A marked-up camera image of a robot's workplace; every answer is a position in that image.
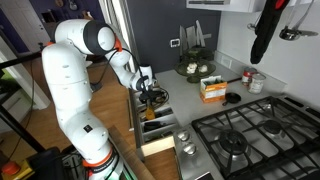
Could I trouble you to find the white wall outlet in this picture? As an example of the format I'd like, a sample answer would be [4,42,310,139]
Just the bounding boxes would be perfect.
[221,57,232,68]

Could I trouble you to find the knives on magnetic strip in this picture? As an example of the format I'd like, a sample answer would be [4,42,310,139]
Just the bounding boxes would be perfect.
[179,21,212,54]

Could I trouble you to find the black oven mitt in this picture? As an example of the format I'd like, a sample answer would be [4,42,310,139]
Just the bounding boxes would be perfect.
[250,0,290,64]

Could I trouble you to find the white upper cabinet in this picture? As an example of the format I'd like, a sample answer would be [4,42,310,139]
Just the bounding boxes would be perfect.
[186,0,266,13]

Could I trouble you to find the red label tin can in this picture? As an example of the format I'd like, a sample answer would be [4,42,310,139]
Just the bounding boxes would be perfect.
[242,67,257,86]

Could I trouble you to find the yellow wooden spatula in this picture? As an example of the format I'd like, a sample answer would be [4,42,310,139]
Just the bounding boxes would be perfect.
[145,103,155,120]

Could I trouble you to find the white label tin can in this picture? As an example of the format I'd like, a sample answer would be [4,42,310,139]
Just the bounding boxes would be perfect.
[248,73,266,94]

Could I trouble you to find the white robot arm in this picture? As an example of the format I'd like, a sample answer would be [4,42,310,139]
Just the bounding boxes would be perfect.
[42,19,156,180]

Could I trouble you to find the stainless gas stove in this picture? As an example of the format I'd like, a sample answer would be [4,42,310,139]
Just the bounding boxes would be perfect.
[174,96,320,180]

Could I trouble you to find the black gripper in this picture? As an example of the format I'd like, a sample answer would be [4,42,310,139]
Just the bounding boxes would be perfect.
[139,90,159,103]

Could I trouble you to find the green glass tiered stand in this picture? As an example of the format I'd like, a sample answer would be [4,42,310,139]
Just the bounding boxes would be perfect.
[174,48,216,83]

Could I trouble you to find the red emergency stop button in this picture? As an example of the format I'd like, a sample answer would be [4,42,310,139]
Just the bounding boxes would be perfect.
[2,161,20,175]

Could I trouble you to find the hanging metal ladle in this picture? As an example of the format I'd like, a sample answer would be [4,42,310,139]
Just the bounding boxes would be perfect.
[279,0,318,41]

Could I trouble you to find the orange white carton box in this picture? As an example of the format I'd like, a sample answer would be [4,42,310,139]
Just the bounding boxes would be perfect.
[200,75,227,103]

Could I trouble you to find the open wooden drawer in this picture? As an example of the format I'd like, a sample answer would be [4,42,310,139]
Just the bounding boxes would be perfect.
[129,88,179,159]

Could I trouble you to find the small black skillet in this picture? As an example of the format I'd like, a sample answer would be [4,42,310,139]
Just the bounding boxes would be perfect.
[223,92,241,106]

